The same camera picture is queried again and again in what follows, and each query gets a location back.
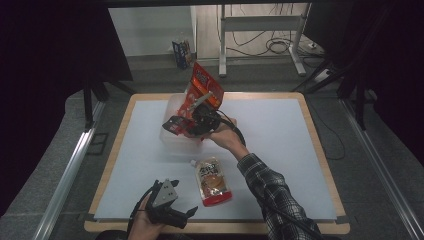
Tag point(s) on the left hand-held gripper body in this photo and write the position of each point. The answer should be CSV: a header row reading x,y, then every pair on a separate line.
x,y
165,195

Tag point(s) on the oblong red snack packet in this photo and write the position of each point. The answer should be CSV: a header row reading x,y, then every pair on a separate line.
x,y
205,81

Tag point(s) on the black stand legs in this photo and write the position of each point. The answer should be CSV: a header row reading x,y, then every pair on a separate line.
x,y
88,103

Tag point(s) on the person's left hand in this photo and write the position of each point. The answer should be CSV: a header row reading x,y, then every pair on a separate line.
x,y
143,226

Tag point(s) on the white floor box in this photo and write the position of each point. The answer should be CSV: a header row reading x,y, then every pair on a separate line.
x,y
322,76

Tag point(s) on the aluminium rail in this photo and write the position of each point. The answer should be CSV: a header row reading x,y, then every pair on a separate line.
x,y
383,173
63,186

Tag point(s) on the white power strip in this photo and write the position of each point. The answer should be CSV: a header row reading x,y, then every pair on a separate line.
x,y
312,45

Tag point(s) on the white desk frame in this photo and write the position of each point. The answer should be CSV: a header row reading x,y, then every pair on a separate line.
x,y
260,23

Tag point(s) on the black tripod stand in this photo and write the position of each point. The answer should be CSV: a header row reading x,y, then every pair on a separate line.
x,y
358,100

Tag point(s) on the spout pouch with red base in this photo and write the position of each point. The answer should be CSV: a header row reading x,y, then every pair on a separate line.
x,y
211,183

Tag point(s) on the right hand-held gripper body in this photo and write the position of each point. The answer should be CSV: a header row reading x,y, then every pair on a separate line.
x,y
205,120

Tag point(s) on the person's right hand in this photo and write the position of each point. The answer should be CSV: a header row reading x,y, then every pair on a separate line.
x,y
228,136

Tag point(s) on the black curtain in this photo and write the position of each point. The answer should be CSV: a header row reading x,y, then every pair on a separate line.
x,y
43,83
393,66

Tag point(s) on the white table mat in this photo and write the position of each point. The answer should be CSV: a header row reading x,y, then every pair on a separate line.
x,y
283,150

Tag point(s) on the clear plastic container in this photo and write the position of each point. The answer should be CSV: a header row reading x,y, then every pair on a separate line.
x,y
176,144

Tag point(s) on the black floor bracket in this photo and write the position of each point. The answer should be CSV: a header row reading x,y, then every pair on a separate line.
x,y
98,144

